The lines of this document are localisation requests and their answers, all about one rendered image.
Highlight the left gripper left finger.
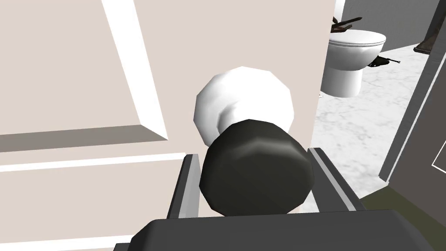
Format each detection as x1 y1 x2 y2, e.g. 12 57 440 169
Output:
166 153 202 220

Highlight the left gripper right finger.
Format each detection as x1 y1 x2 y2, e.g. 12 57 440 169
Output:
306 147 366 213

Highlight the black and white door knob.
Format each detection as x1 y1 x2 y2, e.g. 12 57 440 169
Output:
193 66 316 217

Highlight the beige panelled door leaf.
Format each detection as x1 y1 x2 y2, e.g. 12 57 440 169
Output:
0 0 337 251

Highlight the white toilet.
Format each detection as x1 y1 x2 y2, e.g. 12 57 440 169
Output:
320 29 387 98

